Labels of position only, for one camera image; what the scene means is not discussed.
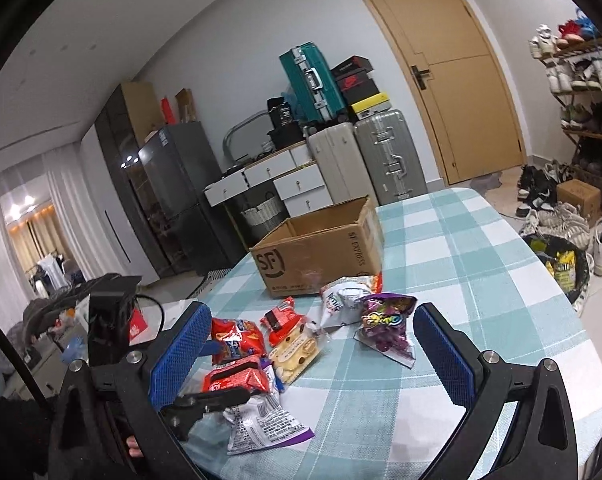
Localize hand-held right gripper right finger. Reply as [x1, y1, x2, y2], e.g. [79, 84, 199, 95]
[412, 301, 580, 480]

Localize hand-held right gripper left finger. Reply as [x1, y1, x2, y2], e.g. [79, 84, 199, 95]
[48, 302, 214, 480]

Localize red and blue snack packet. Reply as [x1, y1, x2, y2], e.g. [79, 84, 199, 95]
[210, 317, 267, 366]

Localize purple candy packet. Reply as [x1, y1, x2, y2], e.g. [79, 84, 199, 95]
[356, 294, 418, 370]

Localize purple packet with white label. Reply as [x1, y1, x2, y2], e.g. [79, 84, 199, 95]
[223, 392, 314, 456]

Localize clear biscuit packet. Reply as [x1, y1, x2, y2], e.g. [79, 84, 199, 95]
[270, 317, 327, 386]

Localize red paper bag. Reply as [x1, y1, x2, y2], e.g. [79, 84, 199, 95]
[128, 307, 150, 347]

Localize pile of household clutter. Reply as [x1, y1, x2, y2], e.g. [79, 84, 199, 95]
[8, 280, 91, 396]

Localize white and blue snack packet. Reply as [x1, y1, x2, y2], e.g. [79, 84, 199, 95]
[258, 357, 284, 393]

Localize hanging clothes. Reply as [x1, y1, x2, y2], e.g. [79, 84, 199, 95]
[31, 254, 66, 297]

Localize small red snack packet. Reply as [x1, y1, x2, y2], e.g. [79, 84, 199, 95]
[259, 297, 302, 346]

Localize black pole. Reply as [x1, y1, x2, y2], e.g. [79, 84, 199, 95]
[0, 300, 49, 403]

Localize white curtain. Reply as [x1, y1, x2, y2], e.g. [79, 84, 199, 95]
[0, 145, 99, 311]

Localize woven laundry basket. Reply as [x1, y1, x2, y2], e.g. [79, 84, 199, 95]
[240, 195, 287, 243]

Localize dark refrigerator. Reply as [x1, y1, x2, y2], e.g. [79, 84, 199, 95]
[137, 121, 244, 276]

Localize black trash bin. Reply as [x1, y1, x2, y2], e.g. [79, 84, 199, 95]
[523, 232, 596, 311]

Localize black glass cabinet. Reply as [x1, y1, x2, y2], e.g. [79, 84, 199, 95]
[94, 82, 162, 281]

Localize scattered sneakers pile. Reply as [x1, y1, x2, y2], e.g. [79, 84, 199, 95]
[516, 160, 602, 278]

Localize white drawer cabinet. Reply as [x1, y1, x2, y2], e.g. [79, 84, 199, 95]
[203, 142, 334, 218]

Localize large brown cardboard box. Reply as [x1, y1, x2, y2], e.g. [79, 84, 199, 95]
[120, 80, 164, 146]

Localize small brown cardboard box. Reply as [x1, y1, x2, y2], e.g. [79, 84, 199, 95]
[556, 179, 602, 228]

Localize grey suitcase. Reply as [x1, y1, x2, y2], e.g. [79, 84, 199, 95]
[353, 109, 429, 206]

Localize metal framed folding board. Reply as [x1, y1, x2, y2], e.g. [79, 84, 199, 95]
[222, 110, 277, 161]

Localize narrow brown cardboard box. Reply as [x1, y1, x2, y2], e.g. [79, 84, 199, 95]
[174, 88, 197, 123]

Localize beige suitcase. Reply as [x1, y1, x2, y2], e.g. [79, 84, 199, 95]
[307, 122, 377, 206]

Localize black bag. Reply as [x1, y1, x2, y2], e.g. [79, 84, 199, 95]
[267, 95, 307, 143]

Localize black and yellow shoe box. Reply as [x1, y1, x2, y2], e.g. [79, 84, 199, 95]
[346, 89, 389, 121]

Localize wooden shoe rack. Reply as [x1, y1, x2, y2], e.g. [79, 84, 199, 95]
[528, 35, 602, 191]

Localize wooden door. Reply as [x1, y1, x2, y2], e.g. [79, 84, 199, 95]
[345, 0, 526, 186]

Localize teal suitcase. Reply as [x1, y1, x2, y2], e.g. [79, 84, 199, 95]
[279, 42, 349, 126]

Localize red and black shoe box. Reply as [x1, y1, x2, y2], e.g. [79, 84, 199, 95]
[333, 71, 377, 93]

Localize rows of stored shoes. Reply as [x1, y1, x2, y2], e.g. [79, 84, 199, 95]
[528, 7, 602, 181]

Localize black cable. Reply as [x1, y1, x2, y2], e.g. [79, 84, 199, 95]
[131, 294, 168, 333]

